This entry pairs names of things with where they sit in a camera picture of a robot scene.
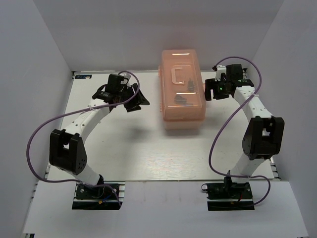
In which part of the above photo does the pink plastic toolbox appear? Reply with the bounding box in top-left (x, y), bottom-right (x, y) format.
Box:
top-left (158, 49), bottom-right (206, 130)

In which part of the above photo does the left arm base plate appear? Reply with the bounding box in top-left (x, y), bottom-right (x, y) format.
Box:
top-left (72, 182), bottom-right (125, 211)

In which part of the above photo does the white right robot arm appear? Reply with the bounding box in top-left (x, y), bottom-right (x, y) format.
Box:
top-left (205, 64), bottom-right (285, 198)

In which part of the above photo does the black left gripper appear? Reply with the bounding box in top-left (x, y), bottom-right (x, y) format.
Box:
top-left (117, 82), bottom-right (150, 112)

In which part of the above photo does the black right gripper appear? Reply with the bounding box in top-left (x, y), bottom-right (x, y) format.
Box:
top-left (203, 77), bottom-right (230, 101)

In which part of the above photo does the left blue table sticker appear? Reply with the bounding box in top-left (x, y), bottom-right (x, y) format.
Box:
top-left (75, 75), bottom-right (92, 79)

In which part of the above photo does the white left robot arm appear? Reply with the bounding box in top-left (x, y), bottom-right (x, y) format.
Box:
top-left (49, 71), bottom-right (150, 198)

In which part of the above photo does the green orange handled screwdriver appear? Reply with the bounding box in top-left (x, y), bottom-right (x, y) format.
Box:
top-left (174, 95), bottom-right (187, 104)

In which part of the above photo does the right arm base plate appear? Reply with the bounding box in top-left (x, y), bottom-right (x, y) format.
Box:
top-left (201, 177), bottom-right (255, 211)

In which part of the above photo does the stubby green screwdriver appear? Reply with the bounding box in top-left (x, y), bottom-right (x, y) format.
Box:
top-left (187, 78), bottom-right (196, 93)

